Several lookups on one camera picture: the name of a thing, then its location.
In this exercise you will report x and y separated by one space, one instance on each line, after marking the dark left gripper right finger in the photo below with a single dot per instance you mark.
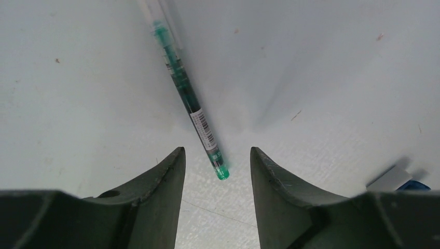
293 213

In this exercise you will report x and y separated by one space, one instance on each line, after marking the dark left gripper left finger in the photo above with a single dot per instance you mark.
141 213

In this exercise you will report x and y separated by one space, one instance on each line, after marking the grey pen cap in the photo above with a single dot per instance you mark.
391 180

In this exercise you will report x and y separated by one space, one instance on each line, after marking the dark blue pen cap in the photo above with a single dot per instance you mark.
414 185

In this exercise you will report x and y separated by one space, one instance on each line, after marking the dark green marker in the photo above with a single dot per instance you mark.
160 21

